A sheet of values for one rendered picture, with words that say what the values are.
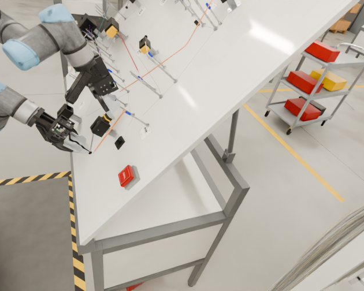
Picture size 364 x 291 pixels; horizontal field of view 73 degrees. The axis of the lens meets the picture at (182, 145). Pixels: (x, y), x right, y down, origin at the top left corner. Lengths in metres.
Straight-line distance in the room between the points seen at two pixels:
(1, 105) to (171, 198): 0.71
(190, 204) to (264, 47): 0.71
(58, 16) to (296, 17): 0.60
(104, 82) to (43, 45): 0.19
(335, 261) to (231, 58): 0.54
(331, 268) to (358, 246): 0.08
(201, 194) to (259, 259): 1.03
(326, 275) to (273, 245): 1.64
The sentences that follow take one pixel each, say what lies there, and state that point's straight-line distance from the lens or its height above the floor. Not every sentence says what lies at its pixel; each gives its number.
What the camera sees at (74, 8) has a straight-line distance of 3.99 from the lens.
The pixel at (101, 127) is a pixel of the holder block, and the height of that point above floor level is 1.13.
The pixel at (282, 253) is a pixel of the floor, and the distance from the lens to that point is 2.21.
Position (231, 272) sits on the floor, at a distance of 1.96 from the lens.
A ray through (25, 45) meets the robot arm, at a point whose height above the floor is 1.42.
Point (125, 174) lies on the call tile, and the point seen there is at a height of 1.12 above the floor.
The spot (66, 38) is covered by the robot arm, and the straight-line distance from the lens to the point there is 0.78.
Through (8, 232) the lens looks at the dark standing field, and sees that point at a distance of 2.07.
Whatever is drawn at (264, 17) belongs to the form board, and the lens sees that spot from 0.81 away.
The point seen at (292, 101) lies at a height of 0.30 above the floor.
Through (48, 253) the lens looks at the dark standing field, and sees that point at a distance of 1.93.
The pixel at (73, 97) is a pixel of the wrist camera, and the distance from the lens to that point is 0.84.
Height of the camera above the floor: 1.68
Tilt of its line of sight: 40 degrees down
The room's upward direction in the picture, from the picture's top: 14 degrees clockwise
